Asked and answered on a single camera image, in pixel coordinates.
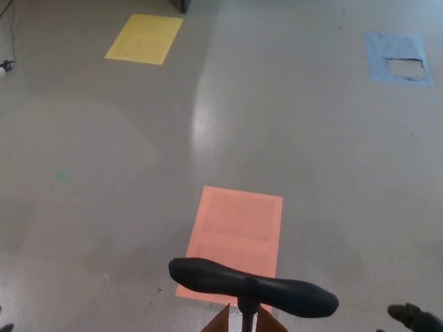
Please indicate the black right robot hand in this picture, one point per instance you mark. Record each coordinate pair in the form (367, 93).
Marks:
(415, 316)

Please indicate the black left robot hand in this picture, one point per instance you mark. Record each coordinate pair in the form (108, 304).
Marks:
(6, 328)

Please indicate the small green tape scrap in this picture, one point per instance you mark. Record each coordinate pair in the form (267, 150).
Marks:
(62, 176)

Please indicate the salmon orange paper sheet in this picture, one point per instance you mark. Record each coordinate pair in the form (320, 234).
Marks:
(239, 224)

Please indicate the white power adapter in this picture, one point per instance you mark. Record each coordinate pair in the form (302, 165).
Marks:
(2, 72)

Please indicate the torn blue paper sheet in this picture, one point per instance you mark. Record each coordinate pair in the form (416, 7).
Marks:
(380, 58)

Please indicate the yellow paper sheet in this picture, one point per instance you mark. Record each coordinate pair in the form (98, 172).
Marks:
(145, 38)

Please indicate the dark furniture base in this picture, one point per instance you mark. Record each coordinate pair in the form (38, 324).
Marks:
(180, 4)

